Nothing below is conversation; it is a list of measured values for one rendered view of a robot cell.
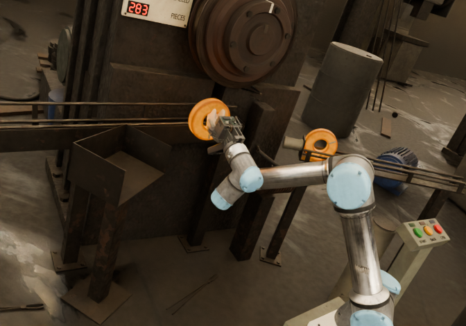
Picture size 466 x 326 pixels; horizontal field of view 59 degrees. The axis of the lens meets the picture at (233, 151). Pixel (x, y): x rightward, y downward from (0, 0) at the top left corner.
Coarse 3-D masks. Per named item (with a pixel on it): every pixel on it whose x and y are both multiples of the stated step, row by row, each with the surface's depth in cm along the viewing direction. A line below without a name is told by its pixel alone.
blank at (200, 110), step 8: (200, 104) 143; (208, 104) 143; (216, 104) 145; (224, 104) 147; (192, 112) 144; (200, 112) 143; (208, 112) 145; (216, 112) 147; (192, 120) 143; (200, 120) 145; (192, 128) 145; (200, 128) 147; (200, 136) 148; (208, 136) 150
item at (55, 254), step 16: (224, 160) 191; (208, 176) 197; (80, 192) 162; (208, 192) 197; (80, 208) 165; (208, 208) 202; (80, 224) 169; (192, 224) 209; (64, 240) 173; (80, 240) 174; (192, 240) 209; (64, 256) 174; (80, 256) 183
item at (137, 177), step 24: (72, 144) 127; (96, 144) 138; (120, 144) 152; (144, 144) 148; (72, 168) 130; (96, 168) 126; (120, 168) 122; (144, 168) 148; (96, 192) 129; (120, 192) 125; (120, 216) 147; (120, 240) 156; (96, 264) 157; (96, 288) 161; (120, 288) 173; (96, 312) 160
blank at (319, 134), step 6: (312, 132) 192; (318, 132) 191; (324, 132) 191; (330, 132) 191; (306, 138) 194; (312, 138) 192; (318, 138) 192; (324, 138) 192; (330, 138) 192; (306, 144) 194; (312, 144) 194; (330, 144) 193; (336, 144) 193; (312, 150) 195; (318, 150) 197; (324, 150) 196; (330, 150) 194; (324, 156) 196
